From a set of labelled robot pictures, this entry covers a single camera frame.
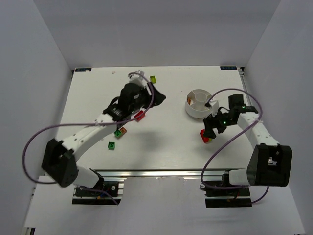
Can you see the red lego brick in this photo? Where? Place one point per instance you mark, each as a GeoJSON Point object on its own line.
{"type": "Point", "coordinates": [139, 116]}

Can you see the blue label right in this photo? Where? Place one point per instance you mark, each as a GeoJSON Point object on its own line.
{"type": "Point", "coordinates": [228, 67]}

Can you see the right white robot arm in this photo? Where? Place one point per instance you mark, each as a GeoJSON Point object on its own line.
{"type": "Point", "coordinates": [270, 163]}

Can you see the green lego brick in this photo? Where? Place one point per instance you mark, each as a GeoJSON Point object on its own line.
{"type": "Point", "coordinates": [111, 145]}
{"type": "Point", "coordinates": [118, 134]}

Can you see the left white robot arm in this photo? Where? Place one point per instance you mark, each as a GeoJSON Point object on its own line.
{"type": "Point", "coordinates": [60, 157]}

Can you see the white divided round container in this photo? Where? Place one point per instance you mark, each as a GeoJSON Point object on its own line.
{"type": "Point", "coordinates": [195, 103]}

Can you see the blue label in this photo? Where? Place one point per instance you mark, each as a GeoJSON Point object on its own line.
{"type": "Point", "coordinates": [83, 69]}
{"type": "Point", "coordinates": [228, 67]}

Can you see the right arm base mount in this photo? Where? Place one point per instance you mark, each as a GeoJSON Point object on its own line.
{"type": "Point", "coordinates": [232, 198]}

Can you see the red lego piece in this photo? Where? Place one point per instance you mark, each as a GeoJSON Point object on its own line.
{"type": "Point", "coordinates": [202, 134]}

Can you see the blue label left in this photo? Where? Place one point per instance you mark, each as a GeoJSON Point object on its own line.
{"type": "Point", "coordinates": [83, 69]}

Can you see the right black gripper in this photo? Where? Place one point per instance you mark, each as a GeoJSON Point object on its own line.
{"type": "Point", "coordinates": [213, 123]}

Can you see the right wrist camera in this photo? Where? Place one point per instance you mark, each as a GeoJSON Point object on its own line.
{"type": "Point", "coordinates": [213, 107]}

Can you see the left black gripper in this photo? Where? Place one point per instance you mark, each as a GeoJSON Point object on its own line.
{"type": "Point", "coordinates": [151, 95]}

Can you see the yellow-green lego brick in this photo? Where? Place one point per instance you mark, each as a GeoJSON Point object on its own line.
{"type": "Point", "coordinates": [153, 79]}

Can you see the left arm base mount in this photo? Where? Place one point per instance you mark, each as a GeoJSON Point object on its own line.
{"type": "Point", "coordinates": [110, 194]}

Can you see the orange lego brick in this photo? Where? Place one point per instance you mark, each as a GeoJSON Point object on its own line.
{"type": "Point", "coordinates": [123, 130]}

